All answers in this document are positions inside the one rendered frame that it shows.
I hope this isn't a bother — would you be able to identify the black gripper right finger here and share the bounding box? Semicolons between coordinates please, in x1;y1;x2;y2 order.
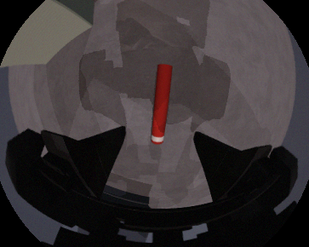
194;131;272;202

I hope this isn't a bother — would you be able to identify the dark grey sloped panel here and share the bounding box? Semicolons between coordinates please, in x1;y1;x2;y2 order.
77;185;151;243

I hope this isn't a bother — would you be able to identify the red peg with white band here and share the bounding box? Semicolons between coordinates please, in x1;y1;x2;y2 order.
151;65;174;145

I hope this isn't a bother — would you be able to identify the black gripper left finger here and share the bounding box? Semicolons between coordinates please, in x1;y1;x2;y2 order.
41;126;126;198

